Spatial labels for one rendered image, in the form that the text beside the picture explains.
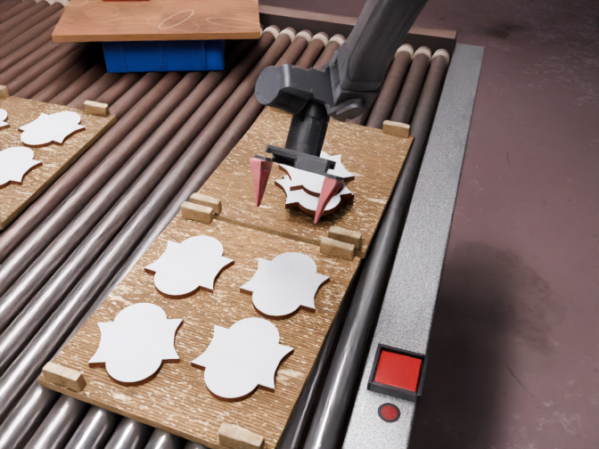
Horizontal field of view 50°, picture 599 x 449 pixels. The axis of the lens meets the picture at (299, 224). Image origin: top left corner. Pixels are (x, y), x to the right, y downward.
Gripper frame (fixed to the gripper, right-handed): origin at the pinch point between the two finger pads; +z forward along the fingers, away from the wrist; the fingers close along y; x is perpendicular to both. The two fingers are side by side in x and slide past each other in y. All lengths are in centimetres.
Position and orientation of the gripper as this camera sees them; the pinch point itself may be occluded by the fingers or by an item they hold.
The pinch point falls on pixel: (287, 209)
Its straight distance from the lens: 100.1
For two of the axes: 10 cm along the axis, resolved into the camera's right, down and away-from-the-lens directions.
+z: -2.5, 9.6, 1.0
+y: 9.4, 2.7, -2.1
